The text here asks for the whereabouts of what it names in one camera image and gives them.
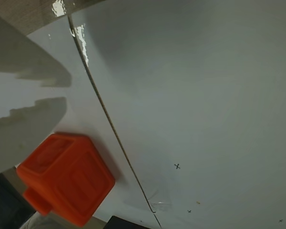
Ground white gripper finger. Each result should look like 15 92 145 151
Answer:
0 96 67 178
0 9 72 88

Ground orange cube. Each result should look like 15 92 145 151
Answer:
16 132 116 228

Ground dark brown open box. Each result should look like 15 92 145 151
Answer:
0 173 161 229

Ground small white paper sheet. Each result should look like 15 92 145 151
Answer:
0 14 155 222

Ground large white paper sheet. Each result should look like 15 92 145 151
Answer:
70 0 286 229

